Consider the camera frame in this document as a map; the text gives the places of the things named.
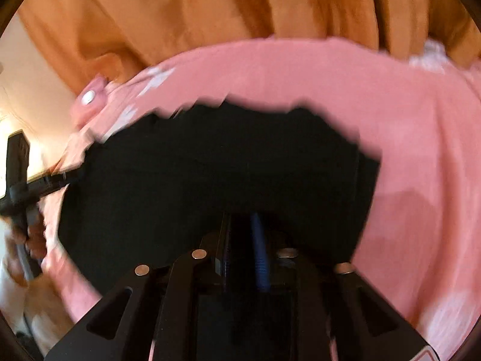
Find pink fleece blanket white bows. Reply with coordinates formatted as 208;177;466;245
58;38;480;360

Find person's left hand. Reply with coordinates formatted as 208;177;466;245
2;210;47;287

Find orange curtain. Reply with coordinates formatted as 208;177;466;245
19;0;480;93

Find pink pillow with white button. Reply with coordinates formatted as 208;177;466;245
70;75;108;130

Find black knit garment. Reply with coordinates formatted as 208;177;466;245
58;102;381;293

